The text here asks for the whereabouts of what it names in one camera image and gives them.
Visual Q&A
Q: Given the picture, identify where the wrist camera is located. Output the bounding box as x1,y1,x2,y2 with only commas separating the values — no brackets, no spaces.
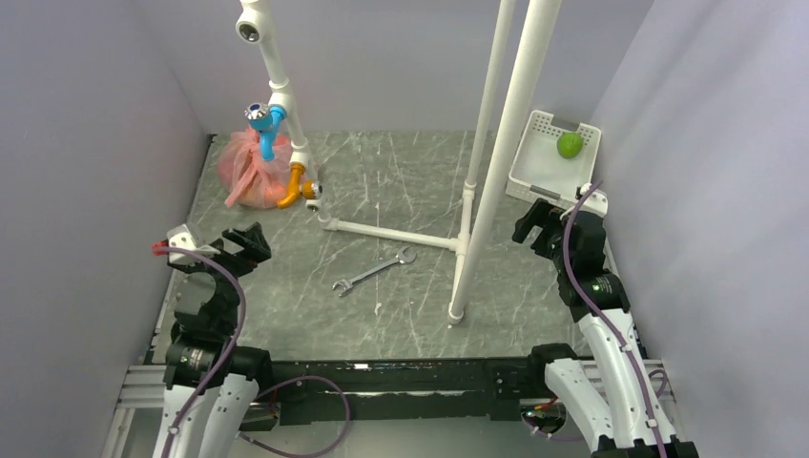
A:
559,183,609,219
152,222,220,264

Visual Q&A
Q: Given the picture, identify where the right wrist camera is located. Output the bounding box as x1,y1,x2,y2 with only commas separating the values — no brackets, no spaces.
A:
559,183,609,219

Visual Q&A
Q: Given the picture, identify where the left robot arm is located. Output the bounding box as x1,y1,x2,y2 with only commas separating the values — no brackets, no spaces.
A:
152,222,275,457

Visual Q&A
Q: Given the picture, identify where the white PVC pipe frame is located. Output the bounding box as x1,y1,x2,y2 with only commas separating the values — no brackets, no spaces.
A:
236,1,561,324

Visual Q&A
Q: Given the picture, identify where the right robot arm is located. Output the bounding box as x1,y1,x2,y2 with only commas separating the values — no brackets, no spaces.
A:
512,199,698,457

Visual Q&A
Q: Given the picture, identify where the silver wrench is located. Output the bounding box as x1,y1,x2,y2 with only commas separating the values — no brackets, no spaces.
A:
332,246,417,298

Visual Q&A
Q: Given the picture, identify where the pink plastic bag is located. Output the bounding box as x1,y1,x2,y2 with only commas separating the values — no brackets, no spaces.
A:
218,128,293,209

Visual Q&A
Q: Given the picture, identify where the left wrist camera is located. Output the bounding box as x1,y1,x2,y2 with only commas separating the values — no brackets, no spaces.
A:
152,222,220,264

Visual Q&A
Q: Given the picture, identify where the white plastic basket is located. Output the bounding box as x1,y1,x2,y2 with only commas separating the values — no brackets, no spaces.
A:
506,110,601,210

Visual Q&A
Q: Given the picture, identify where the blue faucet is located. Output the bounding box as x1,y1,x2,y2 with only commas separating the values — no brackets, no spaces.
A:
244,103,287,161

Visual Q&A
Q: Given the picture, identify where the orange faucet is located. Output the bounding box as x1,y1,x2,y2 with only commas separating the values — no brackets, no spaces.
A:
277,163,322,209

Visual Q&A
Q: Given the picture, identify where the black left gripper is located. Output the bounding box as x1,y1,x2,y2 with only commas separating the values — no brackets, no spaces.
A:
169,221,269,331

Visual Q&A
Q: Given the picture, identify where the green fake lime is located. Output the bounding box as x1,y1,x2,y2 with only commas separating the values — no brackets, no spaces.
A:
556,132,584,159

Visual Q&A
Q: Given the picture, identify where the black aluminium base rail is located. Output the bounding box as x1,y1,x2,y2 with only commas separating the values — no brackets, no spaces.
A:
272,357,552,426

